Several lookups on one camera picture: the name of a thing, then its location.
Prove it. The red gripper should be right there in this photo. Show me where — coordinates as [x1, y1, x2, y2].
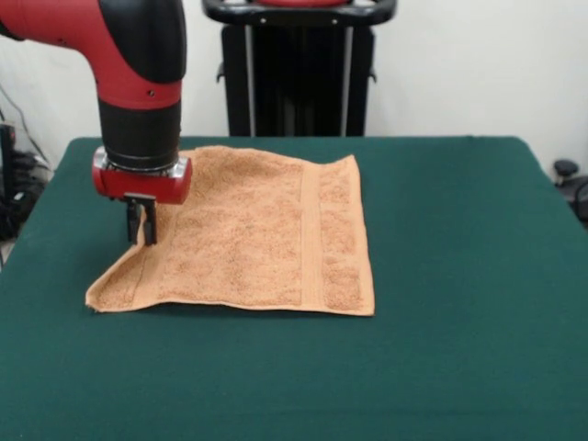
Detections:
[90, 146, 193, 247]

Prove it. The orange terry towel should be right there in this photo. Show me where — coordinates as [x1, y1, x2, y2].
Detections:
[85, 145, 377, 318]

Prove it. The dark green table cloth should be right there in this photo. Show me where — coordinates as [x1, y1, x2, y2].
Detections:
[0, 135, 588, 441]

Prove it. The black equipment box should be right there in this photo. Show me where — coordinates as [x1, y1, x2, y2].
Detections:
[0, 121, 19, 207]

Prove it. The black chair base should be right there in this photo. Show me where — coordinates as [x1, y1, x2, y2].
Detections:
[552, 158, 588, 230]

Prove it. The black cable bundle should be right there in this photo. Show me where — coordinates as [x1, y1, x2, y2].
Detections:
[0, 151, 57, 241]

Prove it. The grey cable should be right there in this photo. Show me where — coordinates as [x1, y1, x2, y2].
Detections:
[0, 85, 52, 169]

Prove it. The black robot pedestal with handle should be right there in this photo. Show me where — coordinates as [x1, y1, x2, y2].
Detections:
[200, 0, 397, 138]

